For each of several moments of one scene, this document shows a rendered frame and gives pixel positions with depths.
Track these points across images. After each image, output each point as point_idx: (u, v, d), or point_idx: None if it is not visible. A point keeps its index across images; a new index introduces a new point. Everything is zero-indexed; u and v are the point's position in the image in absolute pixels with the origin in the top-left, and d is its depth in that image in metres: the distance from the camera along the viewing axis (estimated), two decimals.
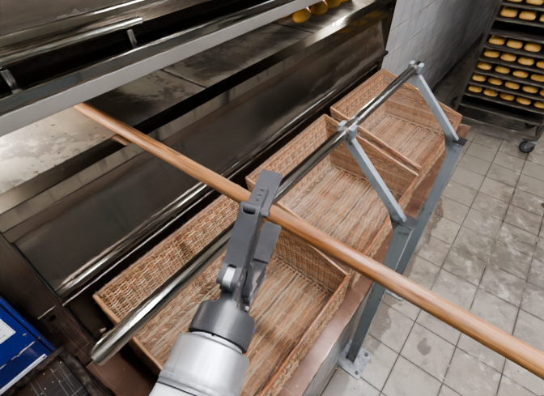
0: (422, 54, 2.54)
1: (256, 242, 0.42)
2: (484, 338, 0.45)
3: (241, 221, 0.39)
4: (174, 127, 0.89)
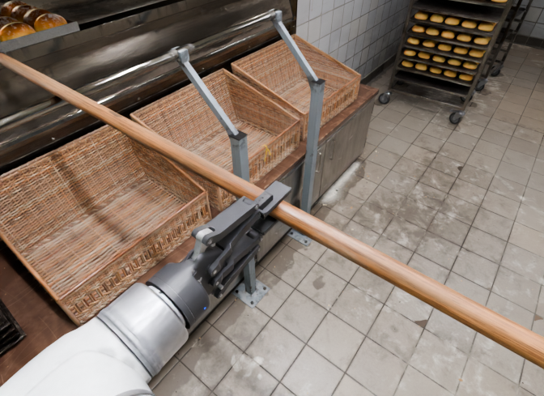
0: (354, 29, 2.70)
1: (243, 232, 0.45)
2: (422, 293, 0.40)
3: (237, 206, 0.44)
4: (34, 52, 1.04)
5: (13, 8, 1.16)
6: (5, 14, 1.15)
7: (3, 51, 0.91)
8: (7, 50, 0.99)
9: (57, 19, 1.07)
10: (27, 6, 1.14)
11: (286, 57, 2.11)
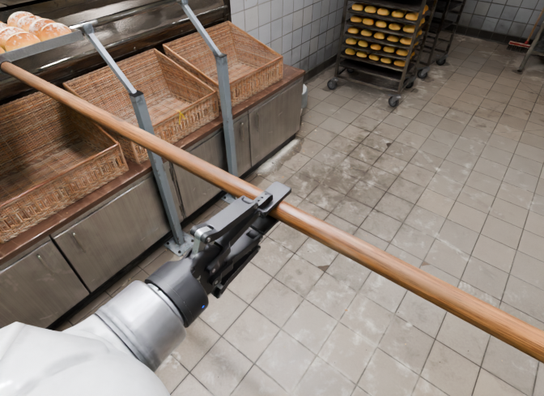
0: (297, 19, 2.95)
1: (242, 231, 0.45)
2: (424, 291, 0.40)
3: (236, 204, 0.45)
4: None
5: (19, 19, 1.18)
6: (11, 25, 1.18)
7: (9, 60, 0.93)
8: (13, 59, 1.01)
9: (61, 28, 1.09)
10: (33, 17, 1.16)
11: None
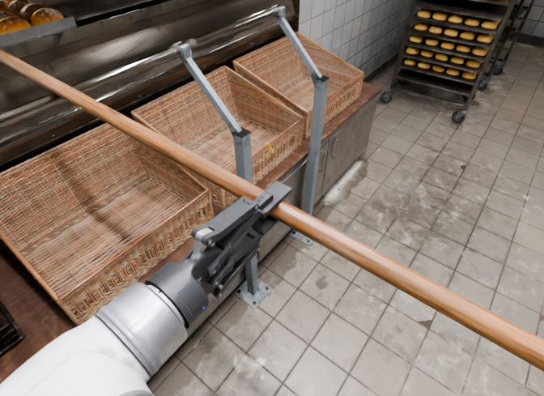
0: (355, 27, 2.68)
1: (243, 232, 0.45)
2: (423, 295, 0.41)
3: (237, 206, 0.44)
4: (33, 47, 1.02)
5: (10, 2, 1.13)
6: (2, 9, 1.13)
7: None
8: (2, 44, 0.97)
9: (53, 14, 1.05)
10: (25, 1, 1.11)
11: (289, 54, 2.09)
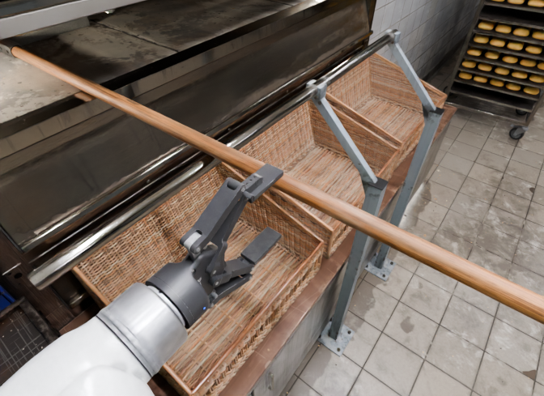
0: (412, 40, 2.54)
1: (233, 223, 0.42)
2: (422, 255, 0.45)
3: (222, 193, 0.40)
4: (142, 86, 0.88)
5: None
6: None
7: (19, 44, 0.95)
8: (22, 44, 1.03)
9: None
10: None
11: (357, 73, 1.95)
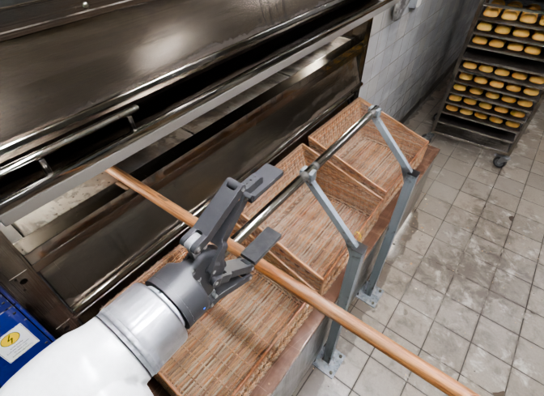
0: (401, 77, 2.73)
1: (233, 223, 0.42)
2: (376, 344, 0.65)
3: (222, 193, 0.40)
4: (166, 171, 1.08)
5: None
6: None
7: None
8: None
9: None
10: None
11: None
